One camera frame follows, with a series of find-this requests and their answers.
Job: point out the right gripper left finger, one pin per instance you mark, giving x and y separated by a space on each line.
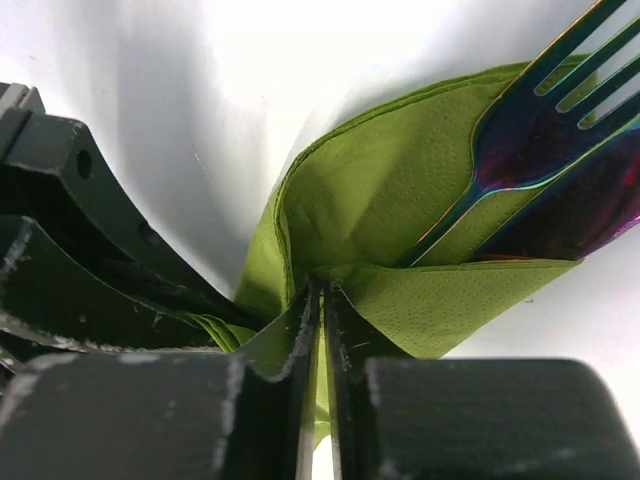
248 414

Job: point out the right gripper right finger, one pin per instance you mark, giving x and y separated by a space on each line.
397 417

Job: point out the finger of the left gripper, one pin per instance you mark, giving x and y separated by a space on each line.
53 172
48 298

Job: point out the green paper napkin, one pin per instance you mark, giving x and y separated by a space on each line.
354 201

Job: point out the iridescent fork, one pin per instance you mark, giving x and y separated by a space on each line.
527 138

